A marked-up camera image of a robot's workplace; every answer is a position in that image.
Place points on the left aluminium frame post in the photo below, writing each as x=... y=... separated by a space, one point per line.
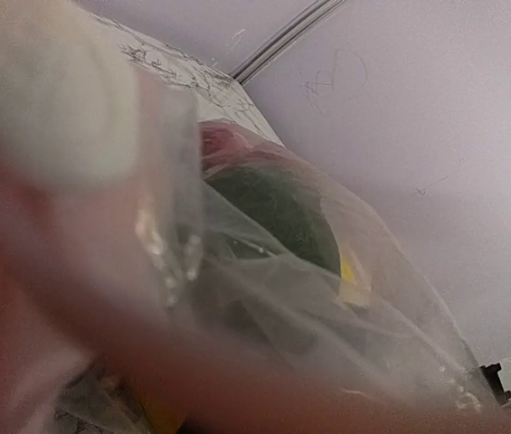
x=298 y=27

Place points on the yellow fake bell pepper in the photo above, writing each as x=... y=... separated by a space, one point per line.
x=356 y=283

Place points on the clear zip top bag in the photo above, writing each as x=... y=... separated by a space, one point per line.
x=123 y=273

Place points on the green fake avocado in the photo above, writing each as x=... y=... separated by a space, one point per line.
x=284 y=208

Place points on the red fake pomegranate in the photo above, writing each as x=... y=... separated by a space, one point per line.
x=225 y=143

